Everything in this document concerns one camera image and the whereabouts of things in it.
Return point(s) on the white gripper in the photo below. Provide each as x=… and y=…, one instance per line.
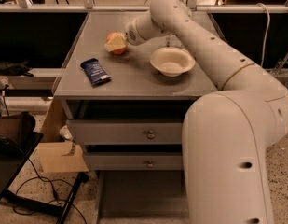
x=132, y=34

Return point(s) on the red apple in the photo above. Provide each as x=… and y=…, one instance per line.
x=116, y=43

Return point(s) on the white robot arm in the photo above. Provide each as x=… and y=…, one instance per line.
x=226, y=133

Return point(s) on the grey drawer cabinet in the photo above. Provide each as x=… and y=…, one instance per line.
x=136, y=91

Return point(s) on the grey top drawer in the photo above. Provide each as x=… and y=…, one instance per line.
x=125, y=132

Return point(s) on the grey drawer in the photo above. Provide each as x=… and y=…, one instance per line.
x=125, y=132
x=133, y=161
x=141, y=197

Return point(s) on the grey middle drawer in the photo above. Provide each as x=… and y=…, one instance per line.
x=133, y=161

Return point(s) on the grey bottom drawer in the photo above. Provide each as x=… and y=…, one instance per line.
x=141, y=197

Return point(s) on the dark blue snack packet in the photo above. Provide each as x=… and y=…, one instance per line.
x=94, y=71

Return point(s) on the white paper bowl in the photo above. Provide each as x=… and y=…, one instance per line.
x=172, y=62

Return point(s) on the cardboard box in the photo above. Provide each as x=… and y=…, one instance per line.
x=58, y=153

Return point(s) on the black chair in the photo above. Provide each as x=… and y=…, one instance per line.
x=18, y=141

